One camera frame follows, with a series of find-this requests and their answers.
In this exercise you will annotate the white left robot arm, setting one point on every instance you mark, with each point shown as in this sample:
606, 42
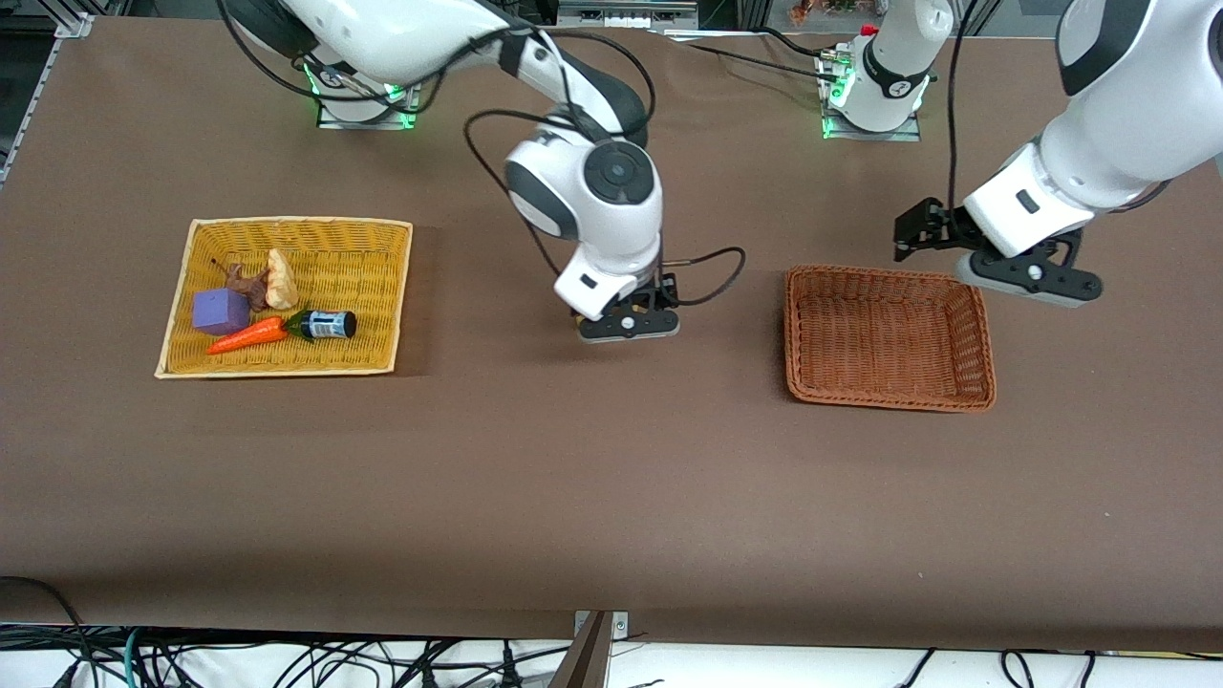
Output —
1127, 105

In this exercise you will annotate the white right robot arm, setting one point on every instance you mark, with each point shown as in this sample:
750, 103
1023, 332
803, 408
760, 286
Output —
592, 191

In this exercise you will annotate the brown wicker basket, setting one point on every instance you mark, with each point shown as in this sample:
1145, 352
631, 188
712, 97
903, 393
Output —
889, 334

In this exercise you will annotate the yellow wicker basket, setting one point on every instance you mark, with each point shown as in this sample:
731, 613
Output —
373, 354

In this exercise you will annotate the small blue white can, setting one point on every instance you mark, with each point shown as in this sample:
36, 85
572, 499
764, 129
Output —
332, 325

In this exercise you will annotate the toy bread loaf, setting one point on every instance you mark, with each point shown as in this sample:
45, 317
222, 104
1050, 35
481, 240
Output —
281, 282

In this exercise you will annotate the orange toy carrot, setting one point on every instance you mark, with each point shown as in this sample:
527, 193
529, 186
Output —
246, 336

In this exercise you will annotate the brown slanted bar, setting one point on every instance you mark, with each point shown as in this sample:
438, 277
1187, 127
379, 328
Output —
583, 664

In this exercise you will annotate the purple foam cube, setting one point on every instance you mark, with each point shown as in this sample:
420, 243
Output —
220, 311

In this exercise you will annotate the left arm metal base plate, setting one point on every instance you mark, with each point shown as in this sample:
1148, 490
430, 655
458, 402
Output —
874, 136

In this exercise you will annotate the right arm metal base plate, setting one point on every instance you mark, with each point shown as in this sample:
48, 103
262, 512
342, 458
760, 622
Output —
368, 119

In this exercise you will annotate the small metal bracket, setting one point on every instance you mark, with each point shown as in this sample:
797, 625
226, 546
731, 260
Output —
619, 626

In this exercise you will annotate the aluminium frame rail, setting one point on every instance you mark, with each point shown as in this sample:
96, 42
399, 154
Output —
29, 105

